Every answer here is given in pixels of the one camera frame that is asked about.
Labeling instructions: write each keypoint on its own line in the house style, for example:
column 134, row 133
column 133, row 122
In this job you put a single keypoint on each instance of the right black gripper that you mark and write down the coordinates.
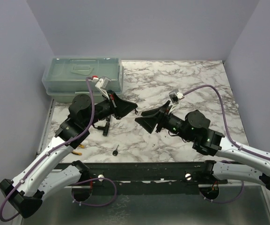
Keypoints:
column 150, row 118

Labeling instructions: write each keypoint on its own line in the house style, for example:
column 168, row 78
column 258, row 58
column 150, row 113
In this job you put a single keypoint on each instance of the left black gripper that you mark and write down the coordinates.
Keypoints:
column 123, row 107

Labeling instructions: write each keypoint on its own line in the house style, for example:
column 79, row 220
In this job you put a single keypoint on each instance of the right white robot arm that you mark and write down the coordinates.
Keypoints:
column 251, row 164

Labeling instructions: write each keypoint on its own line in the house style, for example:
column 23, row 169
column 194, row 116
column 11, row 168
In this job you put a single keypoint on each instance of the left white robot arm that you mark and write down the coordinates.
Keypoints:
column 27, row 191

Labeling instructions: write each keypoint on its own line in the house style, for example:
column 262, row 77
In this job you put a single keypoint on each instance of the black head key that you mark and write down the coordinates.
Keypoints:
column 115, row 152

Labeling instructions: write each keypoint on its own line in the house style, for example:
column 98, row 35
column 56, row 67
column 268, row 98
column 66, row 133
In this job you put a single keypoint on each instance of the black socket tool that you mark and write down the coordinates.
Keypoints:
column 105, row 128

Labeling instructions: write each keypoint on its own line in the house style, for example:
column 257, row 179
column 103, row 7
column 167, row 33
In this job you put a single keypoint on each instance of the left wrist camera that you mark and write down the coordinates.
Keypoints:
column 102, row 83

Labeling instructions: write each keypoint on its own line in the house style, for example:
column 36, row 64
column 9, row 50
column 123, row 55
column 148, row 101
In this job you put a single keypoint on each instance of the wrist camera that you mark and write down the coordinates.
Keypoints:
column 102, row 83
column 175, row 96

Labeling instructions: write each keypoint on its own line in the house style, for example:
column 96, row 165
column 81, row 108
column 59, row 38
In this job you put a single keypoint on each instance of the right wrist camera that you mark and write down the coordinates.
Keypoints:
column 175, row 96

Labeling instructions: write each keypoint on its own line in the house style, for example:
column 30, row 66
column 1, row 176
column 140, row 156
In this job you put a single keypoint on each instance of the yellow handled pliers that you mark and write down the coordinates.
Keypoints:
column 78, row 152

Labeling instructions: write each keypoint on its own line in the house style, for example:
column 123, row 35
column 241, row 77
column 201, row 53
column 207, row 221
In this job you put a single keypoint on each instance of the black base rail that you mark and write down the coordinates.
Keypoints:
column 148, row 178

